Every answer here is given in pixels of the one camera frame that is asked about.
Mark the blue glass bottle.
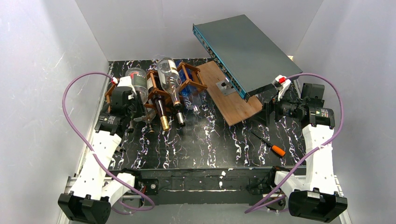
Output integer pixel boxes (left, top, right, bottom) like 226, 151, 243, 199
175, 60, 202, 115

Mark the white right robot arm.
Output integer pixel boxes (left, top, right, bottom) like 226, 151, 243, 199
262, 84, 348, 223

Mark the orange handled screwdriver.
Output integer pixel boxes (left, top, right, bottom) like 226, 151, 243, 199
251, 132, 286, 157

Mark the clear bottle white label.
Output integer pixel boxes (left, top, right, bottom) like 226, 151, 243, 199
157, 57, 182, 110

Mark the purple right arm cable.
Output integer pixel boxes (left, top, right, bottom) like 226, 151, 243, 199
244, 73, 345, 215

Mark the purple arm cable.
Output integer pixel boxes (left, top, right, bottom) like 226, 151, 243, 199
62, 72, 156, 216
244, 73, 345, 215

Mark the wooden board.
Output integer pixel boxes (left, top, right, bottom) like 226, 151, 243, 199
198, 61, 262, 126

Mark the teal network switch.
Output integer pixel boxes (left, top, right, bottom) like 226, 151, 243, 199
192, 14, 302, 101

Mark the clear glass bottle dark label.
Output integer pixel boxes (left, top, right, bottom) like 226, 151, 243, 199
126, 67, 156, 134

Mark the brown wooden wine rack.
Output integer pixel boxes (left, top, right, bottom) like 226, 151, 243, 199
104, 61, 208, 119

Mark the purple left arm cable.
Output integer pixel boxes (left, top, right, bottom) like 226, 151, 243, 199
62, 72, 156, 216

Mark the metal bracket on board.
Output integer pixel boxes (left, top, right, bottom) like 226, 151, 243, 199
216, 78, 236, 96

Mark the dark bottle gold cap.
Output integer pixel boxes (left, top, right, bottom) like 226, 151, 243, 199
147, 74, 170, 132

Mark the dark bottle black cap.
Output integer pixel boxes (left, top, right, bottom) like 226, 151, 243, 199
175, 109, 186, 127

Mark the black base beam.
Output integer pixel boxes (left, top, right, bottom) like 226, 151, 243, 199
105, 167, 307, 206

